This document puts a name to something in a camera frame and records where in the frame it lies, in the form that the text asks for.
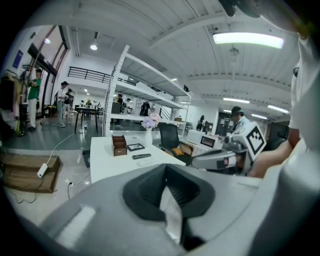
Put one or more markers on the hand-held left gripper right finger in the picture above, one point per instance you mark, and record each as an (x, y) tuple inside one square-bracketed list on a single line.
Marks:
[(225, 200)]

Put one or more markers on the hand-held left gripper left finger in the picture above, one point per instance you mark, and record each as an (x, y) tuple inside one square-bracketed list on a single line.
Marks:
[(105, 200)]

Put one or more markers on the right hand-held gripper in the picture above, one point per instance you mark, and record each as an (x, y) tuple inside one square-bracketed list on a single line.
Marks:
[(252, 142)]

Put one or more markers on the brown wooden organizer box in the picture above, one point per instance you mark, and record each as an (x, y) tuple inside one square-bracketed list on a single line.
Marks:
[(120, 151)]

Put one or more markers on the white remote control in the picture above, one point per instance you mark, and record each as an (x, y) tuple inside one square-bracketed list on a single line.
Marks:
[(145, 162)]

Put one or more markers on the black slim remote control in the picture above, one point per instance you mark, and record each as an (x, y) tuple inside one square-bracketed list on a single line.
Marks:
[(141, 156)]

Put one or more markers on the person's right forearm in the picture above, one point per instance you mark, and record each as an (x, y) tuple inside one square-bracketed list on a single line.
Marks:
[(270, 162)]

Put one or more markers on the white microwave oven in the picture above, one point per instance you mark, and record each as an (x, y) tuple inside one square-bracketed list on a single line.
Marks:
[(195, 136)]

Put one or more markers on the orange cushion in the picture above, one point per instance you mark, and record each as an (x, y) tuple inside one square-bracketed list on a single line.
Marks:
[(178, 151)]

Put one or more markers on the white floor socket plug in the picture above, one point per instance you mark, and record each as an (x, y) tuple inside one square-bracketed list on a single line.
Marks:
[(70, 182)]

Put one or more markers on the black waste bin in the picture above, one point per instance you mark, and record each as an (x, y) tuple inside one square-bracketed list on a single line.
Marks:
[(86, 157)]

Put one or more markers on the black mesh office chair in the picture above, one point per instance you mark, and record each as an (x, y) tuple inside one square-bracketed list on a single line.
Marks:
[(168, 136)]

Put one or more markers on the white vase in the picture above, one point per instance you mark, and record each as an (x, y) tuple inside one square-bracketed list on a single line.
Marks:
[(149, 137)]

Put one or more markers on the white power strip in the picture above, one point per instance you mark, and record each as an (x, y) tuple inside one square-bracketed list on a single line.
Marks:
[(42, 170)]

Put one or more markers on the purple and pink flowers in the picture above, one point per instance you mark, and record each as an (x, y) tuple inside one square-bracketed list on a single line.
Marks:
[(151, 121)]

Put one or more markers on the brown wooden pallet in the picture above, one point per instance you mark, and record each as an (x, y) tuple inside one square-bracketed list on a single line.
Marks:
[(22, 180)]

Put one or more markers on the white metal shelving rack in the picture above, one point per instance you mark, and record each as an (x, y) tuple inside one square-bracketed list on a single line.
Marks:
[(150, 93)]

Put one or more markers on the black table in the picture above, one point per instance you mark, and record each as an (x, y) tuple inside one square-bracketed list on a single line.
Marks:
[(86, 108)]

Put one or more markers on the person's white t-shirt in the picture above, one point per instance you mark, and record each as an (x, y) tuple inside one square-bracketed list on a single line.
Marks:
[(305, 105)]

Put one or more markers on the long ceiling tube light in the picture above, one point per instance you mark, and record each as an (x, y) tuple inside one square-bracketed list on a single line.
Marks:
[(247, 40)]

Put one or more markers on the black metal railing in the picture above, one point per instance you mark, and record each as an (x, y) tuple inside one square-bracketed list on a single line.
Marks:
[(90, 75)]

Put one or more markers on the clothes rack with garments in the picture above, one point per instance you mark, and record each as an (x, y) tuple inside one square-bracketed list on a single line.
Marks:
[(10, 100)]

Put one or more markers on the round pendant lamp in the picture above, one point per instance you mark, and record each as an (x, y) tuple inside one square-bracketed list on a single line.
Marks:
[(93, 46)]

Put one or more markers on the black picture frame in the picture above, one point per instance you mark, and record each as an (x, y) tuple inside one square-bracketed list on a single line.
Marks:
[(135, 147)]

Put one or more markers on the blue wall sign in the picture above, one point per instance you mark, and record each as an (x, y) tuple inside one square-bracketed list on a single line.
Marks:
[(18, 58)]

